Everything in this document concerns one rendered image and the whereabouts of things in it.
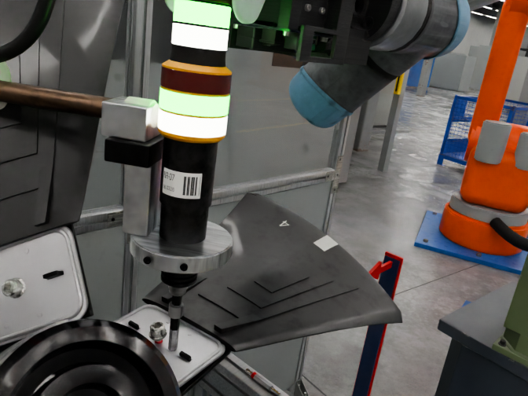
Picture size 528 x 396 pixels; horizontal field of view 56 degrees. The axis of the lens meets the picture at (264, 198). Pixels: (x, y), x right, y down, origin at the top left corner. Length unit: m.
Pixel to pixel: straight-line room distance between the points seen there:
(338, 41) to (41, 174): 0.23
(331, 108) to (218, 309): 0.25
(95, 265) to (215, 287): 0.80
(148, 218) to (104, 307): 0.98
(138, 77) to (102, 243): 0.39
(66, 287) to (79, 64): 0.16
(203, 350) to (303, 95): 0.30
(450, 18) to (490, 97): 3.81
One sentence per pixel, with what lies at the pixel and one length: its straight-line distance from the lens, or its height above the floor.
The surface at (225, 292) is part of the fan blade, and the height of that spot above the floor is 1.22.
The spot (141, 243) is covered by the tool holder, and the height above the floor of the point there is 1.30.
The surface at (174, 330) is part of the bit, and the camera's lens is 0.38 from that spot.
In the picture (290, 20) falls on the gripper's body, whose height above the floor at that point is 1.45.
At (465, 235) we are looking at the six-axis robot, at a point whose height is 0.14.
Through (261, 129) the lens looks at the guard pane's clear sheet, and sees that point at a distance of 1.46.
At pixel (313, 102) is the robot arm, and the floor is 1.37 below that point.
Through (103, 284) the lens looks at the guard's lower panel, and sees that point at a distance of 1.27.
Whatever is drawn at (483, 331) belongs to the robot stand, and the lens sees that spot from 0.96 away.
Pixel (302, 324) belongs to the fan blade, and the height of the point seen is 1.20.
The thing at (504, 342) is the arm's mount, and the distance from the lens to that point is 0.91.
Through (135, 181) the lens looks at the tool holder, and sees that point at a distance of 0.33.
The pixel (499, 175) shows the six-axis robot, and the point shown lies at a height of 0.65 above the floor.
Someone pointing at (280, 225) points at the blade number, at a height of 1.23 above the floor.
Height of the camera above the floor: 1.44
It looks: 19 degrees down
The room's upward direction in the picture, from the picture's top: 8 degrees clockwise
